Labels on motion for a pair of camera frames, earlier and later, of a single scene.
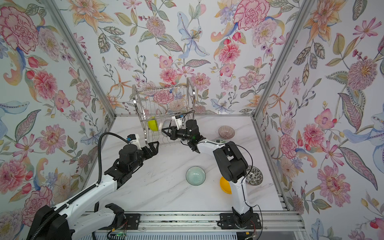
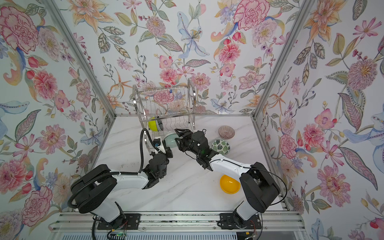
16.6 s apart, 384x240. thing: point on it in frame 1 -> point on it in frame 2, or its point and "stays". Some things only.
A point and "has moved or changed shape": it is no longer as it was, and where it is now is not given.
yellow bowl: [225, 185] stays
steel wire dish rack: [157, 107] stays
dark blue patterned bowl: [166, 124] has moved or changed shape
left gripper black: [145, 149] -> [168, 152]
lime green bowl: [153, 125] stays
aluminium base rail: [270, 221] stays
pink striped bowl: [226, 132] stays
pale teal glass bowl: [195, 175] -> [170, 140]
